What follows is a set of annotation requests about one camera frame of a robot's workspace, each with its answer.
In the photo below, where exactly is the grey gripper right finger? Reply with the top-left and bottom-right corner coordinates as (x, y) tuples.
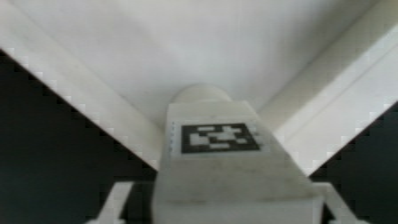
(315, 182), (370, 224)

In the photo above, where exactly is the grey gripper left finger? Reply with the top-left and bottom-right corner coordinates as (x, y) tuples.
(85, 181), (153, 224)

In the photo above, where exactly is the white U-shaped fence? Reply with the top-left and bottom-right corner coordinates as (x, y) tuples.
(284, 52), (398, 174)

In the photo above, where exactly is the white square table top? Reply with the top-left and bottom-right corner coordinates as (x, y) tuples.
(0, 0), (398, 178)

